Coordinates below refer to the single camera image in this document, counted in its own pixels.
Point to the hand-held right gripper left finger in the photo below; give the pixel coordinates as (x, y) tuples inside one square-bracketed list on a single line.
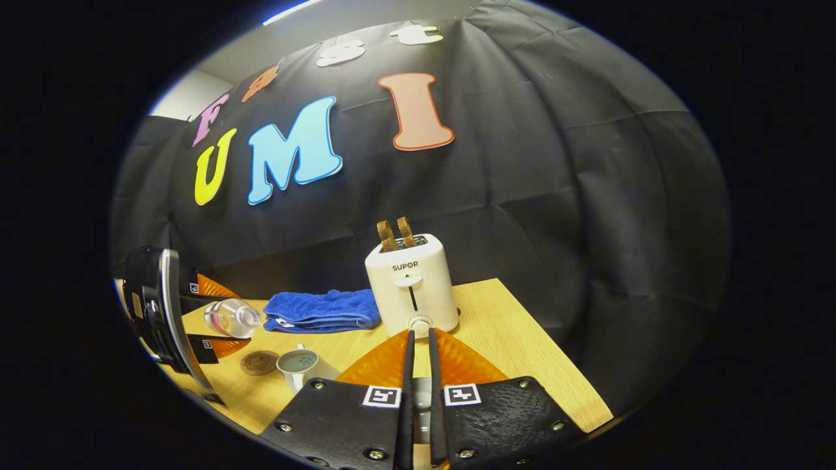
[(346, 424)]

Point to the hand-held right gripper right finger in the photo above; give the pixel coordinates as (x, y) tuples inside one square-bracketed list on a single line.
[(503, 424)]

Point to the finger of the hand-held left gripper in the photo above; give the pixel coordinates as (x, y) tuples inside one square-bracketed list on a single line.
[(206, 288), (212, 347)]

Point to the clear plastic water bottle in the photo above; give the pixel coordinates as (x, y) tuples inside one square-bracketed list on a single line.
[(228, 318)]

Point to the round brown coaster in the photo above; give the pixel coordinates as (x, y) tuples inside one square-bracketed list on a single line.
[(259, 363)]

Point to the white blue-patterned teacup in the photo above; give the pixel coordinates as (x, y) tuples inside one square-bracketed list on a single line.
[(300, 365)]

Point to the white teacup lid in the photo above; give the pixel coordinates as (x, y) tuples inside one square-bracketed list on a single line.
[(422, 398)]

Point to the folded blue towel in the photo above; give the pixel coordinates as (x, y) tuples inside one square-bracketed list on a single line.
[(320, 310)]

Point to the white toaster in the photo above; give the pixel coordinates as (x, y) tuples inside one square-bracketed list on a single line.
[(411, 294)]

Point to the black backdrop cloth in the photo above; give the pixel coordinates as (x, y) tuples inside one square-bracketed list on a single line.
[(555, 215)]

